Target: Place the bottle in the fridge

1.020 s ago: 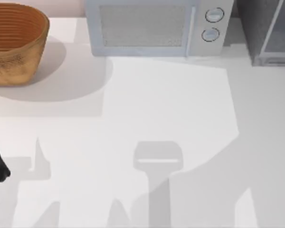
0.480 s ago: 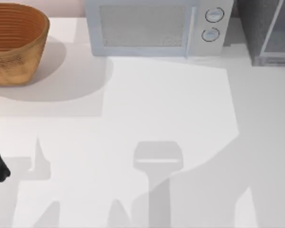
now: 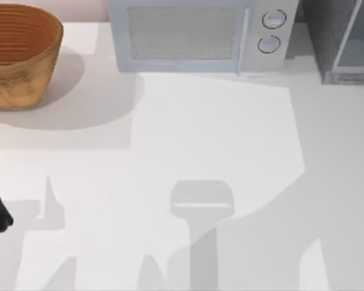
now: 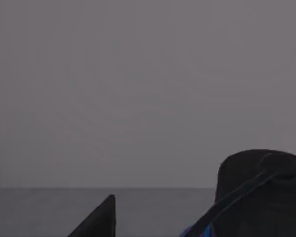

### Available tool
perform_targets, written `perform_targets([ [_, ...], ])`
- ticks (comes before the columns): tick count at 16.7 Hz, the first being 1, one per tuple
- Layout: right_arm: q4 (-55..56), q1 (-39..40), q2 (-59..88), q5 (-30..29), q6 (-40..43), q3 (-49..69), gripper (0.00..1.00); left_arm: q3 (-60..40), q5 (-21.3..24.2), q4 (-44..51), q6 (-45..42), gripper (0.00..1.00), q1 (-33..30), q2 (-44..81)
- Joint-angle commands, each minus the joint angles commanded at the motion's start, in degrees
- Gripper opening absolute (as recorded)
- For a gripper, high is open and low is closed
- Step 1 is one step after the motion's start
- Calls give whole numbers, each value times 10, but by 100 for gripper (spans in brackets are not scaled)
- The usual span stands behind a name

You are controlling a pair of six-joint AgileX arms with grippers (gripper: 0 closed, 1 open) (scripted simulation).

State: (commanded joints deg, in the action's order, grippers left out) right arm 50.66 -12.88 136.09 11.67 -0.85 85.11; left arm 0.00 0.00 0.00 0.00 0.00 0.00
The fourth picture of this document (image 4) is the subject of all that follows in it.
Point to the black object with blue part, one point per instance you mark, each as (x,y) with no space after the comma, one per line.
(261,202)

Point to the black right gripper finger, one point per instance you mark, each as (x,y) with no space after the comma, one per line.
(103,222)

